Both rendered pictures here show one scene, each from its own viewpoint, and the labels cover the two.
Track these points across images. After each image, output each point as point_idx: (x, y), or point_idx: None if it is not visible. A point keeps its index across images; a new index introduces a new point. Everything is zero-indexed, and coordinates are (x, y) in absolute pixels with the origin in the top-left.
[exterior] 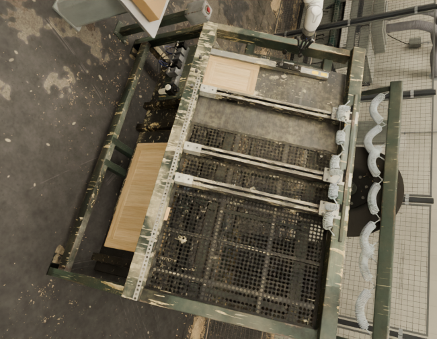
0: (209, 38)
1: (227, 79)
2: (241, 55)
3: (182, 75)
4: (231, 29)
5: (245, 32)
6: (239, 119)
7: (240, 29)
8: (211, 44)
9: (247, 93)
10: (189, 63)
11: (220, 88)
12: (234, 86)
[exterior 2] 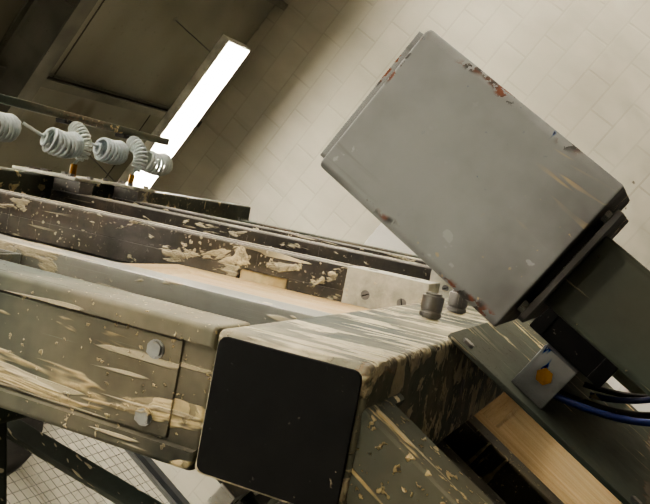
0: (344, 325)
1: (269, 298)
2: (140, 272)
3: (537, 348)
4: (116, 291)
5: (9, 264)
6: None
7: (30, 275)
8: (335, 315)
9: (189, 269)
10: (504, 338)
11: (331, 262)
12: (241, 287)
